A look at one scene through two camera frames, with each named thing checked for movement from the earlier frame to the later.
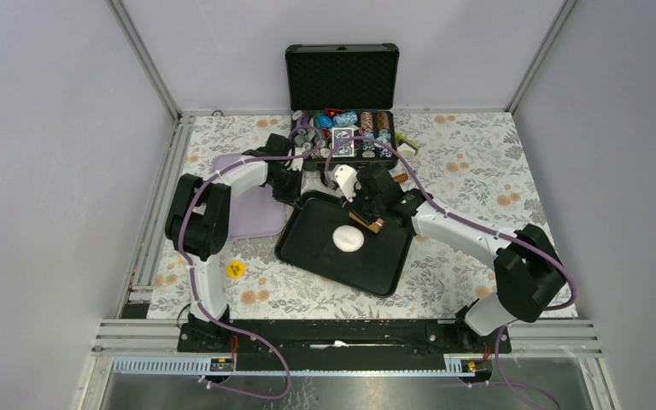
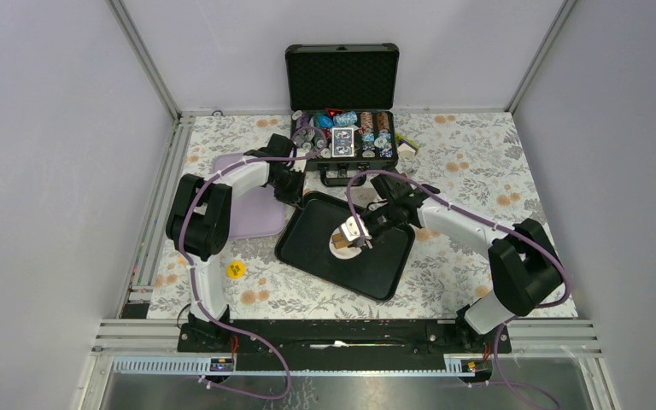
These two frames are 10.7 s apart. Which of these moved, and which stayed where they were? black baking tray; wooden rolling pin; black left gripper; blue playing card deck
Moved: wooden rolling pin
Stayed: black baking tray; black left gripper; blue playing card deck
